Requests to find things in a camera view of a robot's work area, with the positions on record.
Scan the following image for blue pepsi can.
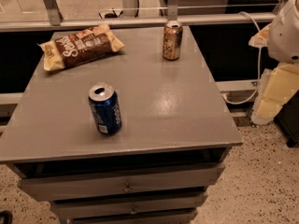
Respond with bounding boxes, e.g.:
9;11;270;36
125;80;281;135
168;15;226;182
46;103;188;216
89;82;121;134

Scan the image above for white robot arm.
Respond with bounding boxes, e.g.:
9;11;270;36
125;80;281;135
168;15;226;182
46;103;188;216
268;0;299;63

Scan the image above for gold soda can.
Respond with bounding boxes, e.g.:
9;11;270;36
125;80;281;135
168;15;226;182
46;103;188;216
163;21;183;61

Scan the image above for grey drawer cabinet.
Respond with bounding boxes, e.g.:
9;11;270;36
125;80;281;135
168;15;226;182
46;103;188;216
0;28;242;224

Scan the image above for brown snack chip bag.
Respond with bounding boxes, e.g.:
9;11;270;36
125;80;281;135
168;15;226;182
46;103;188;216
39;24;124;71

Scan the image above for top grey drawer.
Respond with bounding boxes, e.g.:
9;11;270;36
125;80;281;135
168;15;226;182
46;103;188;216
19;163;225;202

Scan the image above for grey drawer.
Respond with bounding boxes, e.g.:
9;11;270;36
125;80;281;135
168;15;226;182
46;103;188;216
71;208;197;224
50;191;207;218
19;163;225;202

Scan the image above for bottom grey drawer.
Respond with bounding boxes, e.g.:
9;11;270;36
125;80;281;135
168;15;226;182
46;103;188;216
71;208;197;224

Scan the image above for middle grey drawer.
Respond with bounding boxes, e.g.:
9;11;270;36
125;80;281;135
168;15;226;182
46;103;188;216
50;191;207;218

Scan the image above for black object floor corner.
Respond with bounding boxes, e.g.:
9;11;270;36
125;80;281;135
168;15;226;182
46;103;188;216
0;211;12;224

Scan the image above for white cable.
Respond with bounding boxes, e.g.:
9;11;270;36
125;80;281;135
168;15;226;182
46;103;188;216
221;11;263;105

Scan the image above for metal railing frame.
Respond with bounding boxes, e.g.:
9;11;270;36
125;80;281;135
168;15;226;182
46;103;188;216
0;0;288;32

